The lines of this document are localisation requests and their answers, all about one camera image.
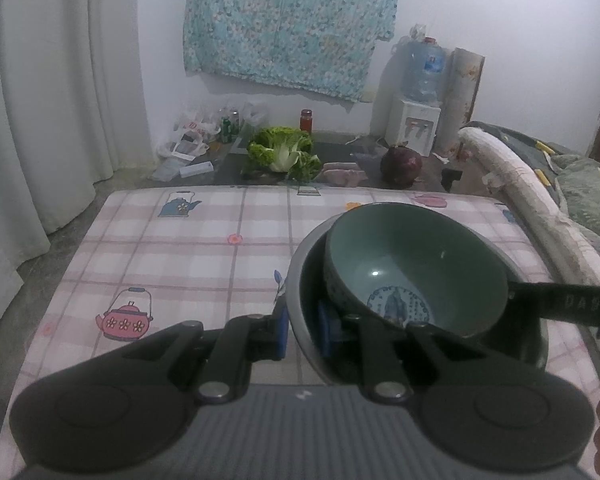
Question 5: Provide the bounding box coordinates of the dark grey blanket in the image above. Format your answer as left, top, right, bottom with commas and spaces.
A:
472, 120, 581, 161

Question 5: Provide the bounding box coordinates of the pink raw meat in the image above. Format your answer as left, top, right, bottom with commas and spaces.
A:
322, 161, 368, 186

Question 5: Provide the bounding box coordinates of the white plastic bag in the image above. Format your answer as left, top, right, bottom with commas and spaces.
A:
157, 102, 221, 158

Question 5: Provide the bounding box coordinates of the white water dispenser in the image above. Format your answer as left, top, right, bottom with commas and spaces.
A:
384, 96, 442, 157

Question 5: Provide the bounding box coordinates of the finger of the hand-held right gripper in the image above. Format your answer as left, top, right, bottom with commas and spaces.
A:
505, 282, 600, 341

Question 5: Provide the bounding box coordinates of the green quilted blanket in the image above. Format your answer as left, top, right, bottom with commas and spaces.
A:
550, 152, 600, 251

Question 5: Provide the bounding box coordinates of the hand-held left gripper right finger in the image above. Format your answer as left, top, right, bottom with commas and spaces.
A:
316, 300, 486, 403

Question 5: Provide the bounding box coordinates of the low dark table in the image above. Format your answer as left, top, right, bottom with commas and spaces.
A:
207, 132, 481, 193

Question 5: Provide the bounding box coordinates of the blue floral hanging cloth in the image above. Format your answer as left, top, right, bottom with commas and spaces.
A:
182, 0, 401, 103

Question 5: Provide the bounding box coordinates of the rolled white mat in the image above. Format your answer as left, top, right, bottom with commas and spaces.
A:
457, 126, 600, 286

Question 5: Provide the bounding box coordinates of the small white box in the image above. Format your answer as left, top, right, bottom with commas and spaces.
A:
179, 161, 215, 178

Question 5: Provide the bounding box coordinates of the floral paper roll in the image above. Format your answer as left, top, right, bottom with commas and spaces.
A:
437, 47, 485, 156

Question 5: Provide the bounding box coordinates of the white curtain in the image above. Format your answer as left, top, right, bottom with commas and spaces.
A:
0, 0, 148, 336

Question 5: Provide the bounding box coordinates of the green lettuce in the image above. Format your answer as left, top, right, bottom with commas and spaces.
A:
247, 126, 323, 183

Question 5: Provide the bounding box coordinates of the green ceramic bowl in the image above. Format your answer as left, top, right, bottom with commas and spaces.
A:
323, 202, 510, 338

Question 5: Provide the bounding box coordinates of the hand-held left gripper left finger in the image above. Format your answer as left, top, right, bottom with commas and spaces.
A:
120, 296, 288, 406

